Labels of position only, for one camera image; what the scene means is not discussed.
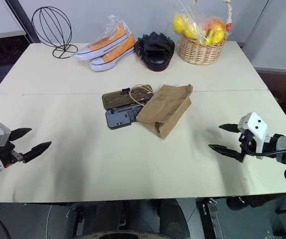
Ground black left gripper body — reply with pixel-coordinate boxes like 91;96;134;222
0;140;24;170

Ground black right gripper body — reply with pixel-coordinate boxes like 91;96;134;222
237;125;255;157

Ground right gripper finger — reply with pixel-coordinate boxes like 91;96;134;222
218;123;241;133
208;144;245;163

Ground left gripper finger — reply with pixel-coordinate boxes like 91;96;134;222
20;141;52;164
9;127;32;144

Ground brown plastic tool case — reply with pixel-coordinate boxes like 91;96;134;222
102;84;155;130

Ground brown paper bag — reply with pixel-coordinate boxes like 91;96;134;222
129;84;194;140

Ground metal table leg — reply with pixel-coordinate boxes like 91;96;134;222
202;198;225;239

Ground yellow lemon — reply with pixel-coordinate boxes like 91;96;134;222
183;26;199;40
212;29;226;45
172;14;186;35

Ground red orange apple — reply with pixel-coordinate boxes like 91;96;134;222
206;18;225;32

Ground black sandal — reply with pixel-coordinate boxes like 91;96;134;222
134;31;176;73

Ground clear plastic fruit bag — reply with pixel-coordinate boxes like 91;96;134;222
171;0;231;46

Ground orange canvas sneaker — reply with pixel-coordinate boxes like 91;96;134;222
76;23;130;62
89;33;137;73

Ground orange sneakers in plastic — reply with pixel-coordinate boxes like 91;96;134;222
76;15;137;73

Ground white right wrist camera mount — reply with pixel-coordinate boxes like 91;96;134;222
237;112;270;153

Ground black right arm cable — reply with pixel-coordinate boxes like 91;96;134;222
242;139;286;191

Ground wicker basket with handle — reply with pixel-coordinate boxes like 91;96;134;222
178;0;233;66

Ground black wire hat stand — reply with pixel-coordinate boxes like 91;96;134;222
31;6;73;59

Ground dark vertical post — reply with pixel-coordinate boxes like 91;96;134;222
15;0;42;44

